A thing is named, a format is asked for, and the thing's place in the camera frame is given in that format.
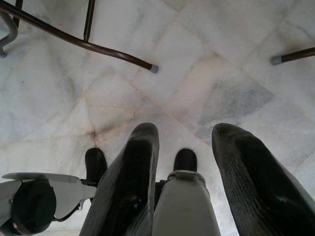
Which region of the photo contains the robot left leg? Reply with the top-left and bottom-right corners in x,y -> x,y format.
0,147 -> 108,236

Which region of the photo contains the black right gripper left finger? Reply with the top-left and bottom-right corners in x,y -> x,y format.
80,122 -> 160,236

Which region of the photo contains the dark metal table leg frame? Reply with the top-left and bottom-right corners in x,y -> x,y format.
270,47 -> 315,66
0,0 -> 159,74

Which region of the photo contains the grey bent metal tube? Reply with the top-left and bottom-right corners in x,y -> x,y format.
0,11 -> 19,59

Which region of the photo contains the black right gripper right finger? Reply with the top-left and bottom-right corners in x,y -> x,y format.
211,122 -> 315,236

